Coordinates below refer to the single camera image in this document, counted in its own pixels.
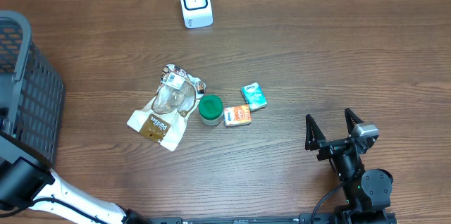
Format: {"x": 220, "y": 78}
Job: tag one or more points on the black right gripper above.
{"x": 316, "y": 141}

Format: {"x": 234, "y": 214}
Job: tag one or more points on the teal tissue pack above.
{"x": 254, "y": 96}

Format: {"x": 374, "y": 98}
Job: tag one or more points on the orange tissue pack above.
{"x": 237, "y": 115}

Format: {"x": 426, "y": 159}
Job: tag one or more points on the green lid clear jar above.
{"x": 211, "y": 110}

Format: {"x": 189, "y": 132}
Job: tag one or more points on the clear bag bread package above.
{"x": 164, "y": 119}

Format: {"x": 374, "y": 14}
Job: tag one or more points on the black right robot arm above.
{"x": 367, "y": 192}

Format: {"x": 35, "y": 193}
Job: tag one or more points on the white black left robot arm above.
{"x": 29, "y": 182}

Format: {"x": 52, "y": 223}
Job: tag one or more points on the white barcode scanner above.
{"x": 197, "y": 13}

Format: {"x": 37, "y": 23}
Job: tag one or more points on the dark grey mesh basket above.
{"x": 32, "y": 91}

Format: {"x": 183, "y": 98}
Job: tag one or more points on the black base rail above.
{"x": 246, "y": 220}

